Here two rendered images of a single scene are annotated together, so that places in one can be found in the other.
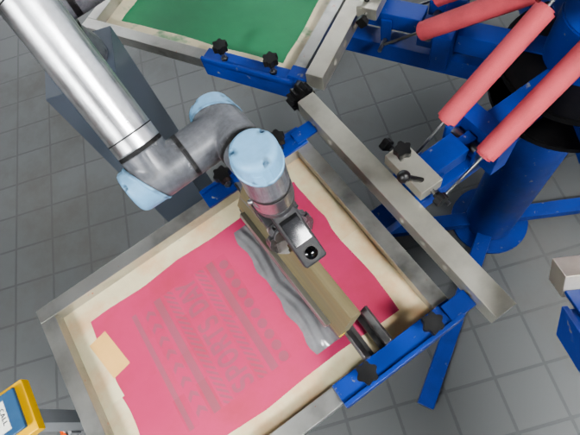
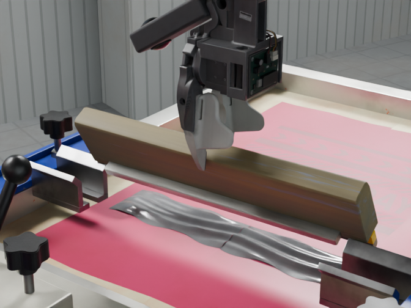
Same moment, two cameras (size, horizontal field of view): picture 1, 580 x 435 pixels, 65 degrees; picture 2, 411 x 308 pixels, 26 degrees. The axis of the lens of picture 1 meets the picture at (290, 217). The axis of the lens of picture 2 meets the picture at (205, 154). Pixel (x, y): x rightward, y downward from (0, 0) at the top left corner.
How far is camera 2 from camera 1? 1.30 m
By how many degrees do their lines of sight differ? 87
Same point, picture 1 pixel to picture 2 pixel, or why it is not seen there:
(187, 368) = (325, 154)
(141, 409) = (356, 126)
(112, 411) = (393, 120)
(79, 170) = not seen: outside the picture
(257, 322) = not seen: hidden behind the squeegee
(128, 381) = (399, 136)
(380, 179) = (79, 299)
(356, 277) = (104, 261)
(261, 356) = not seen: hidden behind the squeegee
